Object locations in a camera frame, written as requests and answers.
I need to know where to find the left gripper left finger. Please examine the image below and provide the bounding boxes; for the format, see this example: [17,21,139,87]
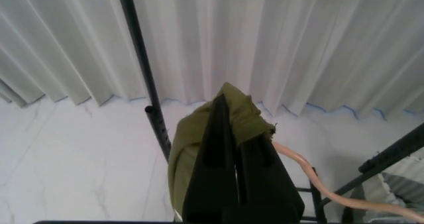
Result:
[182,93,239,223]

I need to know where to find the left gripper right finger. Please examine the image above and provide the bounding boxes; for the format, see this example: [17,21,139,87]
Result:
[236,133,305,223]

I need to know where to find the green long-sleeved shirt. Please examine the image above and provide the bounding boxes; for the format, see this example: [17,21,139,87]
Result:
[167,82,278,223]

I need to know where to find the pink clothes hanger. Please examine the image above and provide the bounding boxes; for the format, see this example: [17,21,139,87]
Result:
[272,140,424,223]

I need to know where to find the white laundry basket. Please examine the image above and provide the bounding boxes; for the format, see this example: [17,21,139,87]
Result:
[341,154,424,224]

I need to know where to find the black clothes rack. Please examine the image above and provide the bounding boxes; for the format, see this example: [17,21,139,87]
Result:
[115,0,424,224]

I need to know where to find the white curtain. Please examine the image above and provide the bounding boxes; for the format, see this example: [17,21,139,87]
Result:
[0,0,424,121]

